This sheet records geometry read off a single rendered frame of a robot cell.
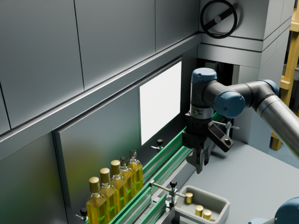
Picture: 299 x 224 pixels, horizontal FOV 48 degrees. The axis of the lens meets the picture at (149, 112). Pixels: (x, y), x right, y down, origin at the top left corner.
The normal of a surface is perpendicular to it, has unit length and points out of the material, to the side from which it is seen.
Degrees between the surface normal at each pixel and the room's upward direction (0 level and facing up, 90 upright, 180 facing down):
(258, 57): 90
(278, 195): 0
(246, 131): 90
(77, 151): 90
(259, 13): 90
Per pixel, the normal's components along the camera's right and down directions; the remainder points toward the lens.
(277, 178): -0.01, -0.88
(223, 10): -0.53, 0.40
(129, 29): 0.85, 0.23
